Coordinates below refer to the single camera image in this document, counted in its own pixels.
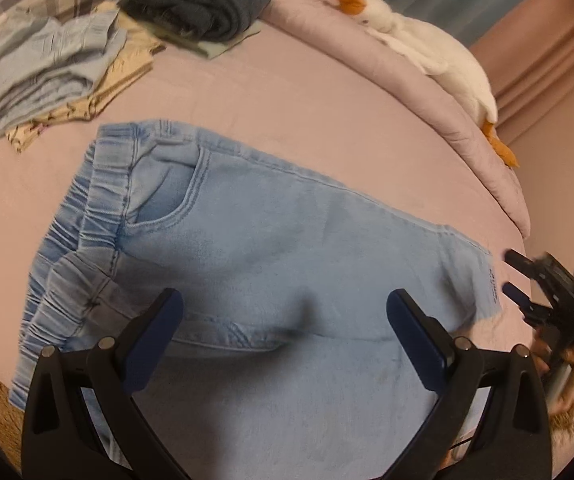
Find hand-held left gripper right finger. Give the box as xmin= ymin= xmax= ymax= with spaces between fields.
xmin=386 ymin=287 xmax=552 ymax=480

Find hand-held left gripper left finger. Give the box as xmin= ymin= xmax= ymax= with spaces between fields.
xmin=21 ymin=287 xmax=192 ymax=480

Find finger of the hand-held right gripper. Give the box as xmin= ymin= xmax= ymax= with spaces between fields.
xmin=501 ymin=282 xmax=552 ymax=327
xmin=504 ymin=249 xmax=548 ymax=282

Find light blue denim pants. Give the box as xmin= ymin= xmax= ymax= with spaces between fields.
xmin=8 ymin=120 xmax=502 ymax=480

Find dark grey folded pants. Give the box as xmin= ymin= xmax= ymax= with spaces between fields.
xmin=118 ymin=0 xmax=274 ymax=43

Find person's right hand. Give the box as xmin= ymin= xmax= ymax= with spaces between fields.
xmin=532 ymin=339 xmax=574 ymax=401

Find pink curtain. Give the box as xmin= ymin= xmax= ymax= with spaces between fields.
xmin=467 ymin=0 xmax=574 ymax=146

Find white goose plush toy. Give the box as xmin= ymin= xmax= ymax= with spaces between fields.
xmin=328 ymin=0 xmax=520 ymax=168

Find beige printed folded cloth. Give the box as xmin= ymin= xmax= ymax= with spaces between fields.
xmin=6 ymin=2 xmax=166 ymax=155

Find pink bed sheet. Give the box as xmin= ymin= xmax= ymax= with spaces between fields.
xmin=0 ymin=25 xmax=540 ymax=480

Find light blue folded shirt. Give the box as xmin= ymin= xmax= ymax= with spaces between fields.
xmin=0 ymin=10 xmax=128 ymax=148

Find green folded cloth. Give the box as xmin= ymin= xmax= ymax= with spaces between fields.
xmin=152 ymin=20 xmax=262 ymax=58

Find pink quilt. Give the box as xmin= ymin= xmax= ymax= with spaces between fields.
xmin=239 ymin=0 xmax=532 ymax=238

